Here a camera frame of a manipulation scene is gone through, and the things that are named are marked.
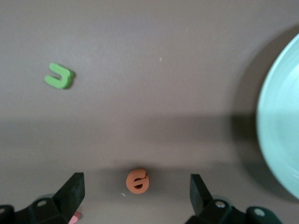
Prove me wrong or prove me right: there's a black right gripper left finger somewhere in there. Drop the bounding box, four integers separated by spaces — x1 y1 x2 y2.
14 172 85 224

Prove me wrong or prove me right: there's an orange foam letter g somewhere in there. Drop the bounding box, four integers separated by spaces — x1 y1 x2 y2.
125 168 150 195

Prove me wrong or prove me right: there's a green foam letter n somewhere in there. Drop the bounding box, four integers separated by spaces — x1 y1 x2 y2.
44 62 75 90

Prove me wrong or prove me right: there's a pink foam letter w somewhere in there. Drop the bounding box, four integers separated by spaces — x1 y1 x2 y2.
69 211 82 224

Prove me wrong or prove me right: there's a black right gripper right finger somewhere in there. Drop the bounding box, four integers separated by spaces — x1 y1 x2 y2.
185 174 249 224

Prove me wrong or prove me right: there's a light green plate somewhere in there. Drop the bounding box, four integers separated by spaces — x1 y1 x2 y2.
256 32 299 201

